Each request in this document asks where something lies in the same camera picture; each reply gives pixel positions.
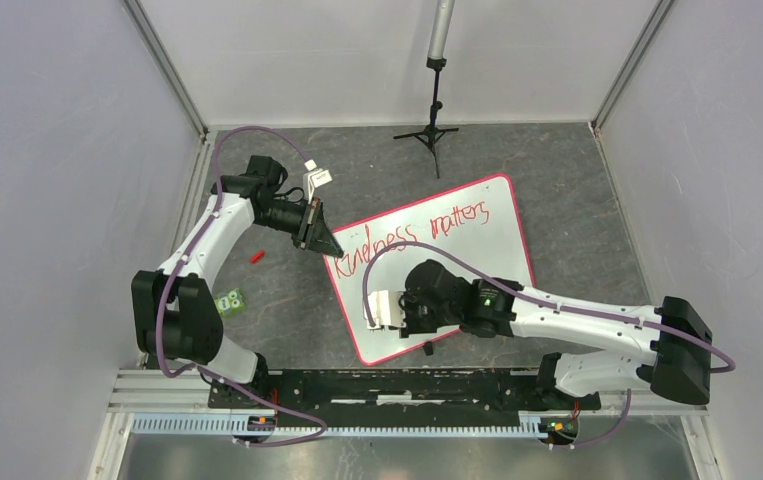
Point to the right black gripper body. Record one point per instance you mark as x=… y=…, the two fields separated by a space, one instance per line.
x=420 y=319

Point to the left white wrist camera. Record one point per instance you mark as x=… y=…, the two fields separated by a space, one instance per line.
x=314 y=178

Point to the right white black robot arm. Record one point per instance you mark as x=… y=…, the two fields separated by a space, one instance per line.
x=666 y=349

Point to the black tripod camera stand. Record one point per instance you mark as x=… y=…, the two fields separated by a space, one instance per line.
x=431 y=133

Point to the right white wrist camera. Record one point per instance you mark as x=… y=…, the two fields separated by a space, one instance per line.
x=385 y=312

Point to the green monster eraser toy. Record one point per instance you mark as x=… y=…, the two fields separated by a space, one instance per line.
x=230 y=303

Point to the white slotted cable duct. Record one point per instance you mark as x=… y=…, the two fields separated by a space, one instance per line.
x=264 y=427

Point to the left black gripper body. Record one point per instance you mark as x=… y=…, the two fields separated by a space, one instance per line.
x=291 y=218

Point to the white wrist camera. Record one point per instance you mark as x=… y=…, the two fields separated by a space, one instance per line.
x=314 y=178
x=385 y=312

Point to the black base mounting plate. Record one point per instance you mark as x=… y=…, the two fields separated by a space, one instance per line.
x=388 y=398

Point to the red marker cap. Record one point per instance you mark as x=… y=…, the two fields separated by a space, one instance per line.
x=257 y=257

